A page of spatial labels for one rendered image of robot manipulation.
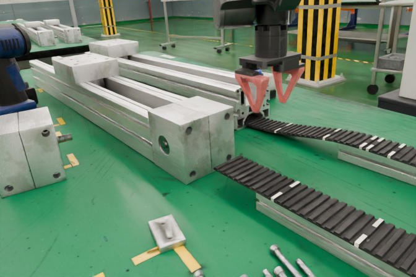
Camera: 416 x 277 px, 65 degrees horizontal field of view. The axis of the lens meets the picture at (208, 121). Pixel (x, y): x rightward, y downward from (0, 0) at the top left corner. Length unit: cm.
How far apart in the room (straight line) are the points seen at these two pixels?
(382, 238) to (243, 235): 14
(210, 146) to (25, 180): 28
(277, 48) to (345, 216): 31
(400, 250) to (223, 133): 27
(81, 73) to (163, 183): 40
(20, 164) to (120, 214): 18
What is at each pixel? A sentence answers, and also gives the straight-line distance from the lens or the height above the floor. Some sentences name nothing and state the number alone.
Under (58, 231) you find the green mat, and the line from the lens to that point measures 46.
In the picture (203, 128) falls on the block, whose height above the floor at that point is 86.
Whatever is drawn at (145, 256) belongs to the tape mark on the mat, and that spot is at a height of 78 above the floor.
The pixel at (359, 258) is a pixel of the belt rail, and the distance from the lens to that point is 37.
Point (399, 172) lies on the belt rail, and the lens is 53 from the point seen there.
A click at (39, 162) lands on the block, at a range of 55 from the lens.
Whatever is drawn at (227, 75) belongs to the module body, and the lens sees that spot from 75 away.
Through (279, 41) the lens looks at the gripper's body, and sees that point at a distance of 58.
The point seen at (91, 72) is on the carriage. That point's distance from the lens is 81.
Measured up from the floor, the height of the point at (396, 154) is 81.
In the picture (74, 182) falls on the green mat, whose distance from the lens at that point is 55.
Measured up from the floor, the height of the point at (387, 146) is 81.
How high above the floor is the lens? 104
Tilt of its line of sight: 21 degrees down
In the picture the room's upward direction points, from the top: 4 degrees counter-clockwise
